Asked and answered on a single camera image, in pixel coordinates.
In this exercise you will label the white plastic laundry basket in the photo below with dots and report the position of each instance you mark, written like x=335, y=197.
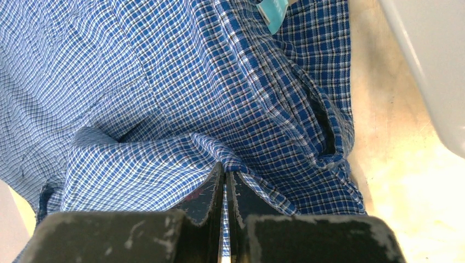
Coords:
x=431, y=37

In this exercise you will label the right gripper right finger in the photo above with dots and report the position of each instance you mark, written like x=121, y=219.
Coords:
x=260, y=233

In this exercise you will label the blue checkered long sleeve shirt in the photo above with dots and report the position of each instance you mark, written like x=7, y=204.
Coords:
x=128, y=105

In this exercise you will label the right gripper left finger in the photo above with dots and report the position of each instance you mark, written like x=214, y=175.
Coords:
x=189, y=232

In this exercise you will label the light blue shirt label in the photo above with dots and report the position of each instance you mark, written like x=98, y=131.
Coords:
x=273, y=13

